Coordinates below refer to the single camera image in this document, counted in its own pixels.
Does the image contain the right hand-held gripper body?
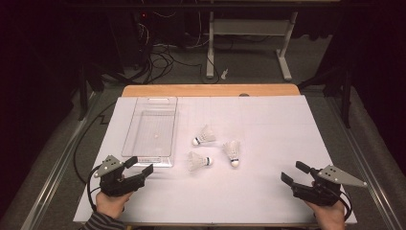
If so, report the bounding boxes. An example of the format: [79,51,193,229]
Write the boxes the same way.
[291,164,369,207]

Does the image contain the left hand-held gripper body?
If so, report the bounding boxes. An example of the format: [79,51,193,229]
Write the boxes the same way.
[93,154,147,197]

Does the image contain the clear plastic tray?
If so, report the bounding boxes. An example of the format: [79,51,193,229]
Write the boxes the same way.
[121,96,179,169]

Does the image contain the white feather shuttlecock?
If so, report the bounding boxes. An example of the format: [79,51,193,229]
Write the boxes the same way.
[187,150,214,173]
[192,124,217,147]
[221,140,242,169]

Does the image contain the person's left hand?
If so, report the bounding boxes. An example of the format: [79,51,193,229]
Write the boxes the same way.
[95,191,134,220]

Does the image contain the person's right hand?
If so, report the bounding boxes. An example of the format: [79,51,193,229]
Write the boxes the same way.
[304,198,348,230]

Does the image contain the white board sheet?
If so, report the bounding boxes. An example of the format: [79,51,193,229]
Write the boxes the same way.
[73,95,358,225]

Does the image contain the black stand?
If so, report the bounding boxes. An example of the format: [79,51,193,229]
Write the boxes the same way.
[76,60,142,123]
[298,60,354,129]

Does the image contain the black computer case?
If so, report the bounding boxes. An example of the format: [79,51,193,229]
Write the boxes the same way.
[105,9,155,71]

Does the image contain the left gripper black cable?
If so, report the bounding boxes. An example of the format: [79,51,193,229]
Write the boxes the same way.
[86,165,103,213]

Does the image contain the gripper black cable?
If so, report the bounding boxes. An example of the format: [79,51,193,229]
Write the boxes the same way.
[337,191,353,222]
[86,165,103,213]

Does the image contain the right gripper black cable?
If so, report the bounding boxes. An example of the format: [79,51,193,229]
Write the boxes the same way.
[337,191,353,222]

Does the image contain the long black floor cable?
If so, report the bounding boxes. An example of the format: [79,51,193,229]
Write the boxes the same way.
[73,100,118,186]

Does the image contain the metal floor rail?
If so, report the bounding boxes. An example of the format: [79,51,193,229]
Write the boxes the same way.
[325,95,406,230]
[18,90,103,230]

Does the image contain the tangle of floor cables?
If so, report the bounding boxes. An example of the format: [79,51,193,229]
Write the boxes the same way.
[136,9,222,85]

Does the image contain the white metal desk frame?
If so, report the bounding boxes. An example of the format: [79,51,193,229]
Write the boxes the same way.
[205,11,300,82]

